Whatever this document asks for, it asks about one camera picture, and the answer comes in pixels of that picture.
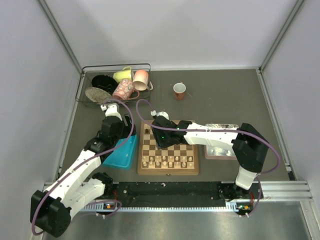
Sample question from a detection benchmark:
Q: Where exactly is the pink metal tin tray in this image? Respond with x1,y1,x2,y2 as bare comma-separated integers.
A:
204,123,239,161

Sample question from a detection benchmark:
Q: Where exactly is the pink floral mug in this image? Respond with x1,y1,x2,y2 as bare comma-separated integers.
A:
112,78,140,101

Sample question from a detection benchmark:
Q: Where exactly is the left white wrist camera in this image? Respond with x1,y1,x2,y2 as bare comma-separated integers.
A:
100,103,123,121

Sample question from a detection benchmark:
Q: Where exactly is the grey speckled plate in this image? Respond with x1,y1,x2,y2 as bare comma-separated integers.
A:
84,87,114,106

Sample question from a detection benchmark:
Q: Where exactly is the blue plastic tray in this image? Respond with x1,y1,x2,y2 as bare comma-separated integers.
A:
102,135,138,170

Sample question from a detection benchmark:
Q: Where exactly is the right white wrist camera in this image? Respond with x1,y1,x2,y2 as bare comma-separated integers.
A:
150,110,170,120

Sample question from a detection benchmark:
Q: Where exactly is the wooden chess board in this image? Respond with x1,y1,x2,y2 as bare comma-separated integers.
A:
137,122,199,176

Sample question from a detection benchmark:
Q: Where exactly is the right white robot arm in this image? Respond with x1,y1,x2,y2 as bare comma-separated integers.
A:
151,116,269,198

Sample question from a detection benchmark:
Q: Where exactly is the pink white mug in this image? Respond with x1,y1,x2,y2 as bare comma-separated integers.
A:
132,69,149,91

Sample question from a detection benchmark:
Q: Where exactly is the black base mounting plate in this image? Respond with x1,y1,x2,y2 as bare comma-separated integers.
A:
108,181,236,208

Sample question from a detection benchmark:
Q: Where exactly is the black ridged bowl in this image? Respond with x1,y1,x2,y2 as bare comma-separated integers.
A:
91,75,118,95

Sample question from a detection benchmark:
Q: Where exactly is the black wire dish rack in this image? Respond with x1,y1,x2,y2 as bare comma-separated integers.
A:
75,63,151,107

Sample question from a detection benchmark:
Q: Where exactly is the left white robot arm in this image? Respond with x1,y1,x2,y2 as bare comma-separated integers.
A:
30,112,135,237

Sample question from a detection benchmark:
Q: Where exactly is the yellow mug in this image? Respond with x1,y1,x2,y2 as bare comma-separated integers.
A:
112,66,134,83

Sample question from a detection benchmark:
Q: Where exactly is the white slotted cable duct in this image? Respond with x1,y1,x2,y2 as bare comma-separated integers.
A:
80,201,252,214

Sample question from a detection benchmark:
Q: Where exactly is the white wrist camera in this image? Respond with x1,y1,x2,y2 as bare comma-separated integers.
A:
100,103,123,121
150,110,170,120

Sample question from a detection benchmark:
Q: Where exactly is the brown mug white inside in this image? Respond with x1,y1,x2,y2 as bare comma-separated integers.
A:
173,82,187,101

